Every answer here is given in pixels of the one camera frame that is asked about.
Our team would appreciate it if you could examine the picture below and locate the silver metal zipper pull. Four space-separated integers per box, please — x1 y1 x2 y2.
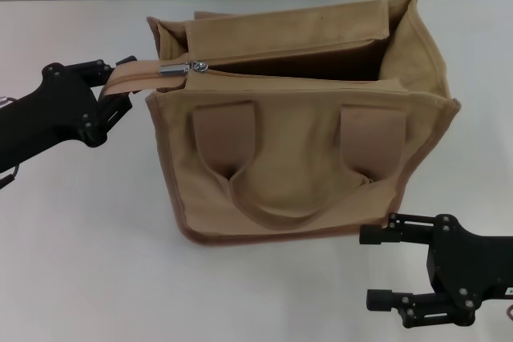
159 59 210 78

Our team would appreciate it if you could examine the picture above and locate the khaki canvas food bag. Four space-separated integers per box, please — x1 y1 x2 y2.
144 0 462 247

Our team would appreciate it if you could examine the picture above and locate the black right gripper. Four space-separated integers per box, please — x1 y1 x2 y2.
359 212 513 330

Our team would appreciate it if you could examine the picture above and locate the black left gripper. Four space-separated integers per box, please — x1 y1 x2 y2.
0 55 137 175

